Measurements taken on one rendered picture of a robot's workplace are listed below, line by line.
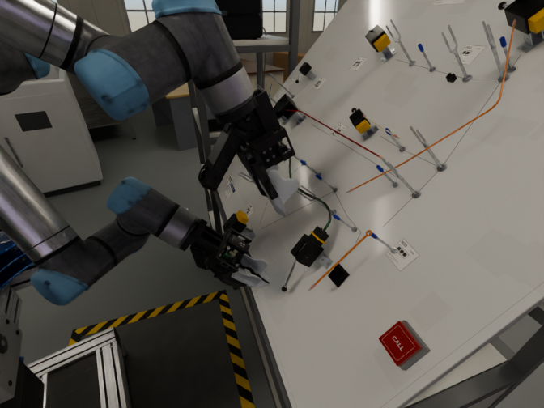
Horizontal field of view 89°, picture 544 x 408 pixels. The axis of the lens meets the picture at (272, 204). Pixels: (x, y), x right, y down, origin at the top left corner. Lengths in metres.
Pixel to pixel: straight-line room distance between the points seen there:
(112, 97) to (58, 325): 1.96
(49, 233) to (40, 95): 2.76
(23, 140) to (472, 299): 3.37
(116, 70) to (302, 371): 0.63
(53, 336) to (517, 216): 2.18
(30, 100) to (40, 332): 1.96
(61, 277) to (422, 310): 0.61
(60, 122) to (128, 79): 2.97
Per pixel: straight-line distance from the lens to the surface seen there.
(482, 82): 0.78
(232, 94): 0.42
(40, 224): 0.58
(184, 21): 0.41
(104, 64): 0.38
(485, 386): 0.96
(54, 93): 3.28
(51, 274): 0.58
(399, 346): 0.55
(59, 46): 0.49
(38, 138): 3.39
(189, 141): 4.10
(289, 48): 1.45
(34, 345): 2.23
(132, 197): 0.55
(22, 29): 0.48
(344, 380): 0.64
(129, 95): 0.38
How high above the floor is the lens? 1.55
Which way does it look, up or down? 34 degrees down
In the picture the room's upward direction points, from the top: straight up
